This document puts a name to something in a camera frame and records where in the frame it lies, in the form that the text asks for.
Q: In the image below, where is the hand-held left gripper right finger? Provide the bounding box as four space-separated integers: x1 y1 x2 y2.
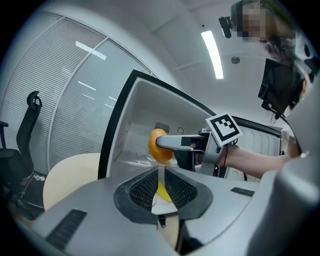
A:
163 166 261 254

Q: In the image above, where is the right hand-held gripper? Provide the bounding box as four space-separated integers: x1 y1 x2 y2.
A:
155 111 244 179

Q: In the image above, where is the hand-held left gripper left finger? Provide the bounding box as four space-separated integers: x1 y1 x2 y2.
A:
31 166 181 256

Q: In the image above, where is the small black-framed fridge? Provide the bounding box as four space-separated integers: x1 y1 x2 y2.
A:
97 69 286 218

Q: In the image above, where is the person's right forearm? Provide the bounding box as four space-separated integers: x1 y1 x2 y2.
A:
217 143 291 180

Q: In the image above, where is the white plate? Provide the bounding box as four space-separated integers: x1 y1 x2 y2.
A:
146 154 180 168
151 192 180 216

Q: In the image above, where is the round beige table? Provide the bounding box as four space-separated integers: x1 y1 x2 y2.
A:
42 152 180 251

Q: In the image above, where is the yellow banana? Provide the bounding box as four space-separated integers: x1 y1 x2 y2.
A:
156 181 173 203

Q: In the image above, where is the black office chair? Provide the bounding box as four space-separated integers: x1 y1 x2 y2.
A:
0 90 43 198

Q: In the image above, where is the ceiling light strip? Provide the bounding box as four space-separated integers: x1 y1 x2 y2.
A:
200 30 225 80

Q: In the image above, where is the person's white printed shirt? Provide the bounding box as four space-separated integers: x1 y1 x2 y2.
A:
259 32 320 256

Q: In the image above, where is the person's head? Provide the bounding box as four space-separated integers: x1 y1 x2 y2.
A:
236 1 270 42

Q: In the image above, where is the black head camera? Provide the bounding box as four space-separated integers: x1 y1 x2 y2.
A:
218 15 238 40

